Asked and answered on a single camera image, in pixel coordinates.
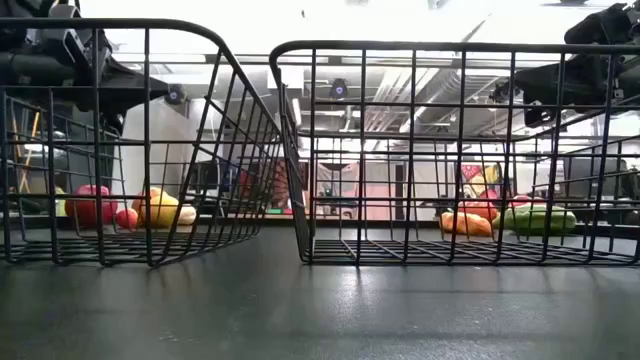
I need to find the small red-orange fruit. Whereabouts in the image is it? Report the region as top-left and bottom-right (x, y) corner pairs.
(115, 208), (139, 230)

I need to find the round red fruit green calyx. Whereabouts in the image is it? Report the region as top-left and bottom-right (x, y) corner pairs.
(64, 184), (120, 229)

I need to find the orange pumpkin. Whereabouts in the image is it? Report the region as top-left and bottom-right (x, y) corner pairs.
(457, 198), (500, 222)

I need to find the black wire basket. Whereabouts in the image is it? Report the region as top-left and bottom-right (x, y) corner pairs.
(0, 18), (284, 268)
(268, 40), (640, 266)

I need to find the silver ceiling duct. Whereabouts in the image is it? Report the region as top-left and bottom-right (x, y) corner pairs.
(399, 68), (464, 134)

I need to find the round black ceiling device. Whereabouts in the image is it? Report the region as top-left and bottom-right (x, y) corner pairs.
(163, 83), (188, 106)
(328, 77), (350, 101)

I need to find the orange fruit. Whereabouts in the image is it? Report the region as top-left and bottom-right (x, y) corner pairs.
(131, 186), (165, 214)

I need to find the dark background monitor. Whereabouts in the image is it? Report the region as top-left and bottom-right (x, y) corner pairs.
(563, 157), (624, 199)

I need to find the black ceiling fixture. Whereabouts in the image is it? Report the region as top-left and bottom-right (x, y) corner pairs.
(488, 79), (516, 105)

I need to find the orange carrot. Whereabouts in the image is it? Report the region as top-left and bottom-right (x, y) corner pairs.
(439, 211), (495, 238)

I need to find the person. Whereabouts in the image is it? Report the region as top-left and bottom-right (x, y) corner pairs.
(269, 159), (301, 211)

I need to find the colourful wall poster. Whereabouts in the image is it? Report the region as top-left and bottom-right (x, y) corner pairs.
(459, 163), (503, 200)

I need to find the green cucumber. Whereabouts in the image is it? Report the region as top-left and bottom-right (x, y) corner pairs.
(493, 203), (578, 236)

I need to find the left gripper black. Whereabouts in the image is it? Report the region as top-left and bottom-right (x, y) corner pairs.
(44, 4), (170, 135)

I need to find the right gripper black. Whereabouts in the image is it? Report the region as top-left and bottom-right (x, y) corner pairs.
(514, 53), (626, 129)

